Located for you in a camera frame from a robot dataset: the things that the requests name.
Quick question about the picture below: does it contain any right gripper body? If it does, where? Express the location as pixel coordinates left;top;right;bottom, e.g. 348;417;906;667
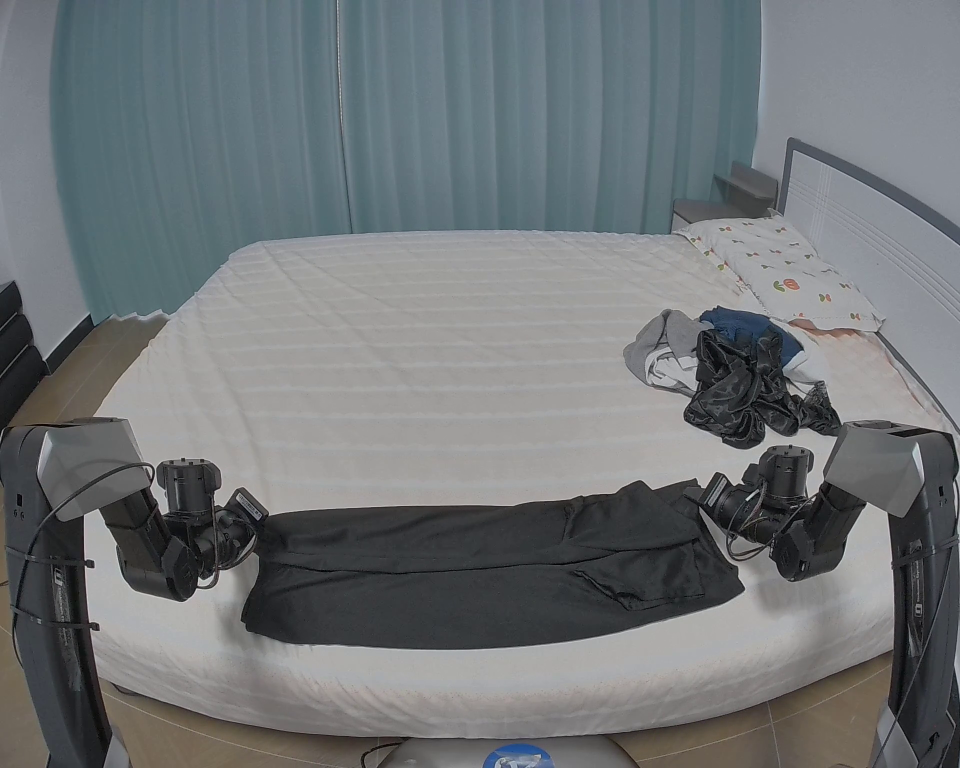
697;472;760;538

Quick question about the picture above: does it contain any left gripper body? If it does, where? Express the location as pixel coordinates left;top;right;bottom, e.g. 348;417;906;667
215;486;271;565

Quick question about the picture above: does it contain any black T-shirt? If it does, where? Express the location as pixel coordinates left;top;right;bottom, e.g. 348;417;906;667
240;482;747;651

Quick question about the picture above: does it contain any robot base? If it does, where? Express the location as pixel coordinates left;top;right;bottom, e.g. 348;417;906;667
386;735;628;768

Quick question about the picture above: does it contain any pile of clothes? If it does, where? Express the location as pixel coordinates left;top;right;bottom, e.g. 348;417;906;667
622;306;843;452

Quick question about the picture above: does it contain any bed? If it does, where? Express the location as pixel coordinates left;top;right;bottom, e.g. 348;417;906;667
15;137;960;742

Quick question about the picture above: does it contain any white printed pillow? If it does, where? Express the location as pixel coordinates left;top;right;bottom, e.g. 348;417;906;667
672;216;887;333

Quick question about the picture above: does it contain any dark grey chest of drawers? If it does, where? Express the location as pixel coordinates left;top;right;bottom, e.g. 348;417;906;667
0;281;48;426

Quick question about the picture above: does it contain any grey bedside table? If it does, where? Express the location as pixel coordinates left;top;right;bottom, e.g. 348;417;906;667
671;161;780;231

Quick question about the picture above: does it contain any blue-green curtain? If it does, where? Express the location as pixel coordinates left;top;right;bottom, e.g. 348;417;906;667
48;0;355;325
339;0;763;236

